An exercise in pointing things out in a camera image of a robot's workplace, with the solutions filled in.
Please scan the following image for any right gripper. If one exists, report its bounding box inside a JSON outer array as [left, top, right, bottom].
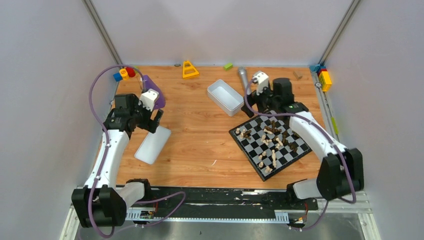
[[240, 82, 279, 119]]

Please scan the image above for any black white chessboard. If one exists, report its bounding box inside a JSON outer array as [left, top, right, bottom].
[[228, 115, 312, 182]]

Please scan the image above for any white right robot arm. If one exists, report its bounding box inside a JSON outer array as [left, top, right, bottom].
[[243, 76, 365, 209]]

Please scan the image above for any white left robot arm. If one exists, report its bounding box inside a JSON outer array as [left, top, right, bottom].
[[71, 89, 163, 228]]

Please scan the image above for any white box lid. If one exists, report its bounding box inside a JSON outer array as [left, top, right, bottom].
[[134, 126, 172, 165]]

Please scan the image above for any brown wooden block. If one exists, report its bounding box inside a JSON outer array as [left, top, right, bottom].
[[293, 70, 303, 80]]

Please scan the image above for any purple metronome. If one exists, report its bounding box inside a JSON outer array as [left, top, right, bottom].
[[139, 75, 166, 112]]

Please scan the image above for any silver microphone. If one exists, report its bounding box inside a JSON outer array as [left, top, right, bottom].
[[237, 66, 251, 95]]

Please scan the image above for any stacked coloured blocks right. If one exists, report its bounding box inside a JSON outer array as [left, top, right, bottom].
[[309, 64, 333, 93]]

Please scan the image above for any white rectangular box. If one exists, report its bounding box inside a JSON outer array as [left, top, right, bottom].
[[207, 79, 244, 117]]

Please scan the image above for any red cylinder block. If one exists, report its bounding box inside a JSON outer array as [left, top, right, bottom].
[[125, 66, 136, 78]]

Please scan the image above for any blue toy block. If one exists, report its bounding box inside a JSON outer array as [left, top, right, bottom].
[[113, 72, 123, 82]]

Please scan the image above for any yellow cylinder block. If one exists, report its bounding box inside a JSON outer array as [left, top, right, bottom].
[[119, 68, 130, 81]]

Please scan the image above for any yellow triangular toy block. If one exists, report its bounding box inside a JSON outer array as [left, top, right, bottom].
[[182, 60, 200, 79]]

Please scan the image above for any green block near wall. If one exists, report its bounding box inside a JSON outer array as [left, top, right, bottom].
[[223, 62, 234, 71]]

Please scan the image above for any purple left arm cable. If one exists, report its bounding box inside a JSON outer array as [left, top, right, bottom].
[[76, 64, 186, 239]]

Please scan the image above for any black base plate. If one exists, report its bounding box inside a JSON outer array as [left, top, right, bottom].
[[148, 186, 319, 219]]

